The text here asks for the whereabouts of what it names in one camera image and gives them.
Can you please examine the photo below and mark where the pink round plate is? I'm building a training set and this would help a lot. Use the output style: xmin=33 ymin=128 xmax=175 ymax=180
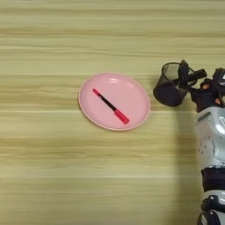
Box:
xmin=77 ymin=72 xmax=151 ymax=132

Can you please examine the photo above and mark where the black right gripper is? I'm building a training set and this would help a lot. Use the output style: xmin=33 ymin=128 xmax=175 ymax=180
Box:
xmin=178 ymin=59 xmax=225 ymax=113

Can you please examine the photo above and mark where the red marker pen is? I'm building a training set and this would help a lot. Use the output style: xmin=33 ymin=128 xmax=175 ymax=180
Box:
xmin=91 ymin=88 xmax=131 ymax=126

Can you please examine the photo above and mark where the black marker pen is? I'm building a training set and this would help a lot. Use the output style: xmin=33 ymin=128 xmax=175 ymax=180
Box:
xmin=187 ymin=69 xmax=207 ymax=83

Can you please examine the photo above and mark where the black mesh pen cup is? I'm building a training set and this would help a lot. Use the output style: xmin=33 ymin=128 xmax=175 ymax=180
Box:
xmin=152 ymin=62 xmax=195 ymax=107

